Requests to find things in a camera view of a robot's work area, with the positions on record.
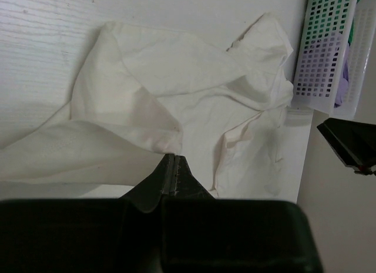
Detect white plastic basket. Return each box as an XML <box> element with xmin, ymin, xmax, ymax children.
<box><xmin>293</xmin><ymin>0</ymin><xmax>375</xmax><ymax>120</ymax></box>

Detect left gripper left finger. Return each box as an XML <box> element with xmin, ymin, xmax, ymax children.
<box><xmin>1</xmin><ymin>154</ymin><xmax>175</xmax><ymax>272</ymax></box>

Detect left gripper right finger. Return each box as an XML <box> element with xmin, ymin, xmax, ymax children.
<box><xmin>161</xmin><ymin>156</ymin><xmax>323</xmax><ymax>272</ymax></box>

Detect purple t-shirt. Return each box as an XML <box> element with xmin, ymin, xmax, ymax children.
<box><xmin>294</xmin><ymin>32</ymin><xmax>350</xmax><ymax>108</ymax></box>

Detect cream white t-shirt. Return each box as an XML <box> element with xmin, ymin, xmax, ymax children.
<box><xmin>1</xmin><ymin>14</ymin><xmax>293</xmax><ymax>198</ymax></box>

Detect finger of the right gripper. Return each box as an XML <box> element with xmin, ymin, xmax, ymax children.
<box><xmin>317</xmin><ymin>118</ymin><xmax>375</xmax><ymax>175</ymax></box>

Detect green t-shirt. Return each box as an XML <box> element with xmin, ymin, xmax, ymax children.
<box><xmin>300</xmin><ymin>0</ymin><xmax>375</xmax><ymax>54</ymax></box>

